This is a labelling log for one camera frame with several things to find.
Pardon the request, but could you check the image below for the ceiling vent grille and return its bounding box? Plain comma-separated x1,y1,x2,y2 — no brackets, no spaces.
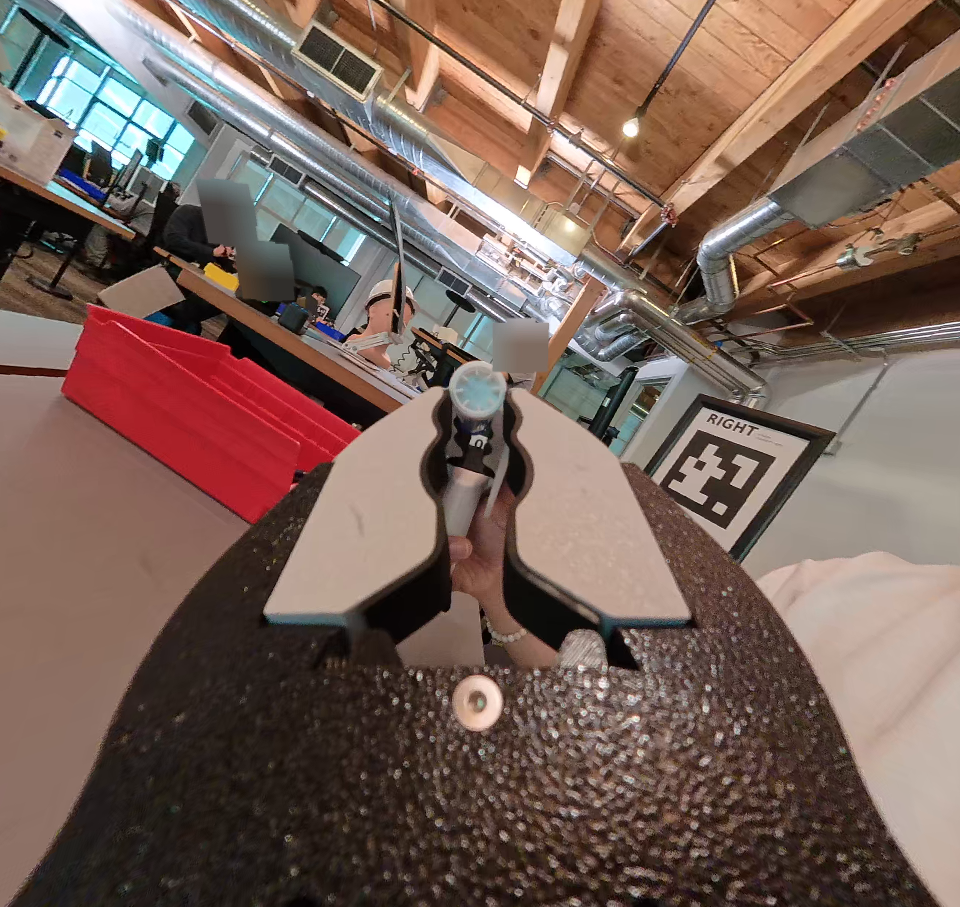
291,20,385,103

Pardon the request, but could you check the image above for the round metal ventilation duct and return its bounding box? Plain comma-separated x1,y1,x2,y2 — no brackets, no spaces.
101,0,770,407

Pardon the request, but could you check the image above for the wooden column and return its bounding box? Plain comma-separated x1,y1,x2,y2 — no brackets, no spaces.
551,277,609,391

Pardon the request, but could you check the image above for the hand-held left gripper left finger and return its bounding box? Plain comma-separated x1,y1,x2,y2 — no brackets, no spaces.
264,386,455,646

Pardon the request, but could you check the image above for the white cardboard box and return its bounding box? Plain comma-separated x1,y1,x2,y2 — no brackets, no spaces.
0,85,76,190

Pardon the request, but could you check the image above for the framed poster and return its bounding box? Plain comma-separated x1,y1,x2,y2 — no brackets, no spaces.
645,394,836,563

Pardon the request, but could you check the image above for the grey cardboard sheet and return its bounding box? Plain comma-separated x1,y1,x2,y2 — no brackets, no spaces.
97,265,186,319

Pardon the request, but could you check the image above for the dark computer monitor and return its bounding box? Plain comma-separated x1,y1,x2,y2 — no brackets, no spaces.
270,224,363,317

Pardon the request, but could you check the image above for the person's right forearm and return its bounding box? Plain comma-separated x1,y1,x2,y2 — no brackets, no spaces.
487,622,560,670

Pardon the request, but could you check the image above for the person's right hand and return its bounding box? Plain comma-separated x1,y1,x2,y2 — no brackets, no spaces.
448,487,520,623

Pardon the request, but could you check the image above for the dummy head white cap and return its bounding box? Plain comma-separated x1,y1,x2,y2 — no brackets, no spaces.
345,277,419,370

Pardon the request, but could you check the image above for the background desk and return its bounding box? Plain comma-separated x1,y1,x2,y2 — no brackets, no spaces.
0,164,138,242

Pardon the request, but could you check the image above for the rectangular metal duct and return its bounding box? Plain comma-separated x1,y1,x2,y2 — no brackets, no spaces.
696,29,960,325

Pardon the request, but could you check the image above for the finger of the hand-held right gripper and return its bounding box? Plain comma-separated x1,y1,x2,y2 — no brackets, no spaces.
483,442,513,522

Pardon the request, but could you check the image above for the red bin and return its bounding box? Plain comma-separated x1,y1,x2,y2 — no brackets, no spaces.
61,304,363,524

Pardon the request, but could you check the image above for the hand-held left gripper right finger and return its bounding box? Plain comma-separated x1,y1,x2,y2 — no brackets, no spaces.
502,388,693,634

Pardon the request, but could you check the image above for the black round lamp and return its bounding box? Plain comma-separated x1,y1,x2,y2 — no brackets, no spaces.
442,288,479,340

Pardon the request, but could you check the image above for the black tripod stand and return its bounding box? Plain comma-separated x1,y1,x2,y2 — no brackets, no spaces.
598,367,640,445

